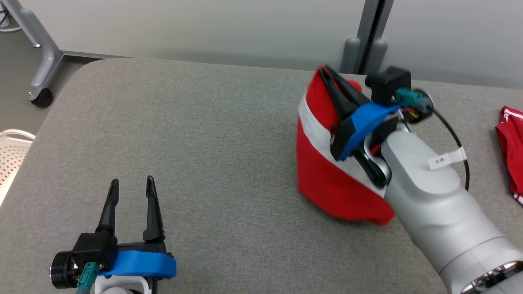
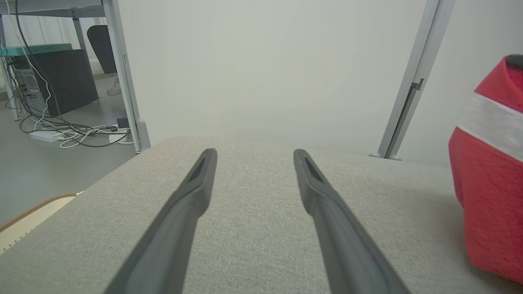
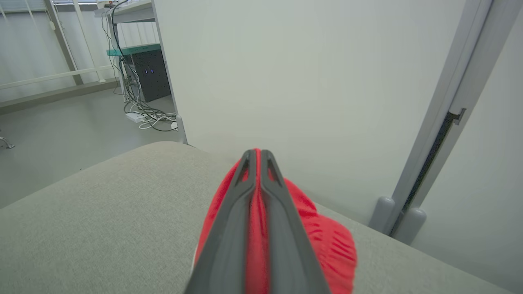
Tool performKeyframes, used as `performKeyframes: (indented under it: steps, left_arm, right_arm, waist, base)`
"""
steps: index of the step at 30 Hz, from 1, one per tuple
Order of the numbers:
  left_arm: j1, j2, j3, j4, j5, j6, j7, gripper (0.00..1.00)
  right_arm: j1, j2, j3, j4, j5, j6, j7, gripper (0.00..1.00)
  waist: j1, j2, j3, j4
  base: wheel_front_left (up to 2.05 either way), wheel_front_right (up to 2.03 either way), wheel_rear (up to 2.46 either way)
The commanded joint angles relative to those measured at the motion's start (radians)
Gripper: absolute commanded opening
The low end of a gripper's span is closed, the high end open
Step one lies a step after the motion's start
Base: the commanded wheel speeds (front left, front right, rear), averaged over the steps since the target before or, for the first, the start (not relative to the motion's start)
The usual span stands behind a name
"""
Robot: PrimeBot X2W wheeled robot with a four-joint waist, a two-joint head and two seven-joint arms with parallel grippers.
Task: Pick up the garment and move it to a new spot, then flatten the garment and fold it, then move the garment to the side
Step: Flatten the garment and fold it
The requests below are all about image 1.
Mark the white paper label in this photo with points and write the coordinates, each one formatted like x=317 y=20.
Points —
x=447 y=159

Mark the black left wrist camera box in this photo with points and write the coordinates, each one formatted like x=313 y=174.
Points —
x=96 y=249

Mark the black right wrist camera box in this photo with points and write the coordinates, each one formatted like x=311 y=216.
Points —
x=388 y=85

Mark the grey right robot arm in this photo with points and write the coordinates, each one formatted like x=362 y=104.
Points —
x=437 y=204

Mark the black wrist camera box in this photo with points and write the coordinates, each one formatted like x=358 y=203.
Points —
x=96 y=249
x=388 y=85

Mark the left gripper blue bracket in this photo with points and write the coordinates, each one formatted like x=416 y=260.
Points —
x=139 y=263

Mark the red white-striped shorts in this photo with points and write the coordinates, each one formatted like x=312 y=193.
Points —
x=327 y=183

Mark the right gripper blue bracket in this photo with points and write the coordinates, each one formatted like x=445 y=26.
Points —
x=359 y=122

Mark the red white-sleeved jersey shirt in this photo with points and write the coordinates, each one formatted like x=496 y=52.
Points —
x=510 y=143

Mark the grey metal stand with casters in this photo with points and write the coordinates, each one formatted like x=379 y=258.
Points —
x=47 y=65

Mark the grey partition post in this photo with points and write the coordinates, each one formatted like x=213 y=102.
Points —
x=367 y=36

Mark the white perforated laundry basket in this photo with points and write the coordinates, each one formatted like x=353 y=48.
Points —
x=12 y=155

